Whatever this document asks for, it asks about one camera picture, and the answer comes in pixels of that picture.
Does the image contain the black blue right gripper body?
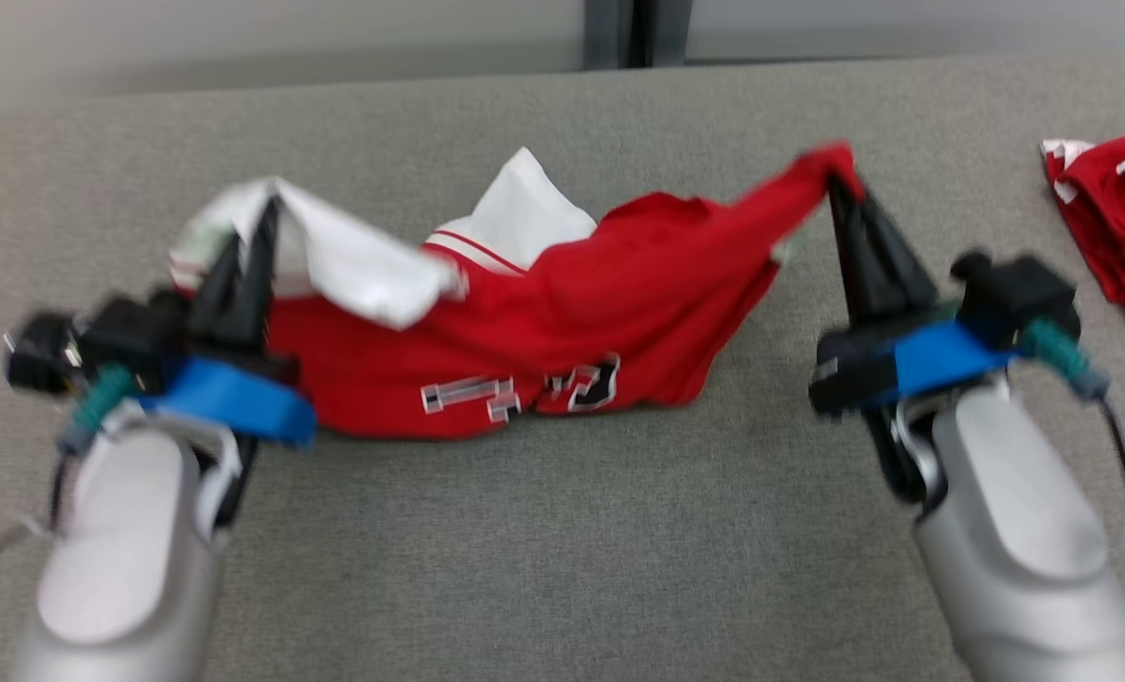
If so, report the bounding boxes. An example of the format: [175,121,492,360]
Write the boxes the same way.
[808,304,1014,419]

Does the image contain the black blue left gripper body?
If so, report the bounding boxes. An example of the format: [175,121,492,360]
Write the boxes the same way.
[140,330,318,447]

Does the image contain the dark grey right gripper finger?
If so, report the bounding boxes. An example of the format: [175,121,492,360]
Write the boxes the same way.
[850,193,938,319]
[826,178,882,322]

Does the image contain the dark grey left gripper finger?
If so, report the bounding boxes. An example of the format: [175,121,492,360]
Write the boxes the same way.
[187,233,242,341]
[235,195,282,352]

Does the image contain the red shorts with white stripes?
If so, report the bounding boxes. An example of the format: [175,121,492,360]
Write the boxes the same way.
[1040,130,1125,324]

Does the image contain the red white lettered jersey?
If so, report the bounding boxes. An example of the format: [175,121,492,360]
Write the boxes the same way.
[169,141,867,442]

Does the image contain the teal plug left camera cable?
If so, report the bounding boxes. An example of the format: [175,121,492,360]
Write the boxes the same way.
[46,364,138,531]

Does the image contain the teal plug camera cable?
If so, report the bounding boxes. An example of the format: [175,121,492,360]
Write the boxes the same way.
[46,364,138,531]
[1021,316,1125,660]

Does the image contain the teal plug right camera cable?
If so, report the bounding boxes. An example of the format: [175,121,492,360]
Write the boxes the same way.
[1021,316,1125,660]

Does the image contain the grey partition post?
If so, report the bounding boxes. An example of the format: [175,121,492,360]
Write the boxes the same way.
[583,0,695,70]

